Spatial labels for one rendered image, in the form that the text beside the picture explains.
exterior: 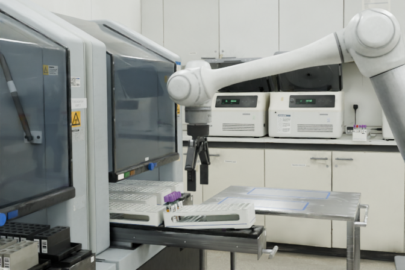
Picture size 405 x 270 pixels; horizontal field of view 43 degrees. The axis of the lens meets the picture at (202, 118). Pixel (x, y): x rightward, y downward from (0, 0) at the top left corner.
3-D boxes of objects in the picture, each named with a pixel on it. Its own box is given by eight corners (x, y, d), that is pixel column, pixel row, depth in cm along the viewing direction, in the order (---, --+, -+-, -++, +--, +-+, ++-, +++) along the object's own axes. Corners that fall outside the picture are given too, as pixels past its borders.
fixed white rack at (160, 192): (97, 204, 215) (97, 189, 214) (108, 199, 224) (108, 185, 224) (162, 208, 205) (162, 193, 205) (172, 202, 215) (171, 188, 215)
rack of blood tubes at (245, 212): (164, 230, 172) (162, 212, 172) (175, 223, 182) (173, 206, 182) (249, 228, 163) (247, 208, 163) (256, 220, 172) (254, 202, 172)
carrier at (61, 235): (64, 246, 150) (64, 225, 150) (71, 246, 150) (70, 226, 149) (41, 258, 139) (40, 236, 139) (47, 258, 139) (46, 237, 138)
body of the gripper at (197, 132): (204, 125, 166) (204, 152, 167) (212, 123, 174) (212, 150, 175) (183, 124, 169) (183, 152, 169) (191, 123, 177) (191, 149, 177)
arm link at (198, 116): (214, 106, 174) (214, 124, 174) (189, 106, 177) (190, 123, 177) (207, 107, 165) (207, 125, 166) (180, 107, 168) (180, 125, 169)
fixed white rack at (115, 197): (77, 212, 200) (77, 196, 200) (90, 206, 210) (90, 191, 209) (146, 217, 191) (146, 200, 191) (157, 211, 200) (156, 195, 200)
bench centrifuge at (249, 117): (195, 137, 416) (194, 58, 413) (219, 131, 474) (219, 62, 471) (262, 138, 397) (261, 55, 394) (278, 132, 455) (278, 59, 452)
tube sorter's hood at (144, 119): (-7, 176, 190) (-12, 5, 187) (81, 156, 248) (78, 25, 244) (116, 182, 174) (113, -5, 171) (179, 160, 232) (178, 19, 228)
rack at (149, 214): (81, 223, 182) (80, 207, 182) (95, 217, 192) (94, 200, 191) (157, 229, 173) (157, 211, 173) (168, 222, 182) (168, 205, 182)
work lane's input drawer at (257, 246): (69, 243, 182) (69, 218, 181) (90, 232, 195) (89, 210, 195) (272, 263, 159) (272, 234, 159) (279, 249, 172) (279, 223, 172)
